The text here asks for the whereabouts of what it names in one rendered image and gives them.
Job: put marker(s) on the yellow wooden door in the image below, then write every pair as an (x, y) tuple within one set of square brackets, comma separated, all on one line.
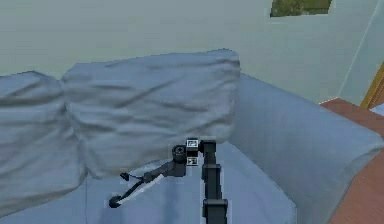
[(374, 90)]

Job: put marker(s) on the green framed wall picture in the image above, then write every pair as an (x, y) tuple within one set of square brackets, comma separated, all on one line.
[(300, 7)]

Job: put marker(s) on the blue-grey sofa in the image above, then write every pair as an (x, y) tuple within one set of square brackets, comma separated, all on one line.
[(140, 110)]

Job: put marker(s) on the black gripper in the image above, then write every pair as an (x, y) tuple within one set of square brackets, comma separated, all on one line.
[(179, 168)]

